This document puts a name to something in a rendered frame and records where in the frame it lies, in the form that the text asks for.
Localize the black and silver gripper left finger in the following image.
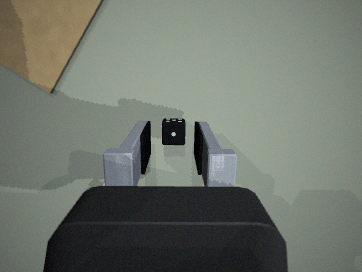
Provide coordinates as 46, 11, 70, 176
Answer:
103, 121, 151, 186

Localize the tan mat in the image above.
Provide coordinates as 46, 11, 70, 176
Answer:
0, 0, 104, 94

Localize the black die with white pips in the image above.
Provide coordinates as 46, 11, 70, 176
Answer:
162, 118, 186, 145

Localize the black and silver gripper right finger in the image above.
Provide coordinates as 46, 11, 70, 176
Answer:
194, 122, 237, 187

